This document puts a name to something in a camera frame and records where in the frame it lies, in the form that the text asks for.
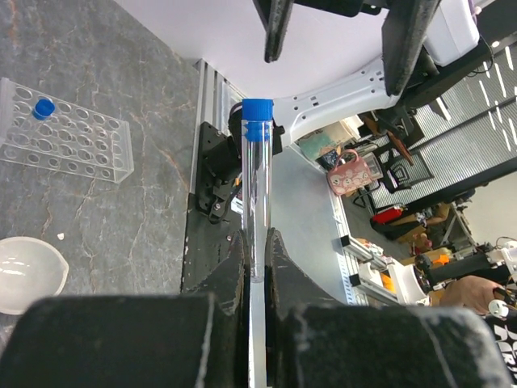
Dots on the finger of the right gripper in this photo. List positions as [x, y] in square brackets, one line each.
[403, 33]
[274, 15]

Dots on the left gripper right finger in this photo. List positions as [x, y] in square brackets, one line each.
[313, 340]

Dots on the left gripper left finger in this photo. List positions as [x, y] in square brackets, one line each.
[194, 339]

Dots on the blue capped test tube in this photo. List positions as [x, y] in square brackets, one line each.
[256, 182]
[43, 109]

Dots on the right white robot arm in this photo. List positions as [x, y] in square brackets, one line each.
[379, 85]

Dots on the pink floral mug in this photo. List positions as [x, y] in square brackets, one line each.
[352, 172]

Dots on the white evaporating dish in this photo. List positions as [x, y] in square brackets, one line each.
[31, 269]

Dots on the clear acrylic tube rack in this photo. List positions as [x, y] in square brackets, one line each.
[73, 140]

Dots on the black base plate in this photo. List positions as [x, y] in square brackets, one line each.
[211, 223]

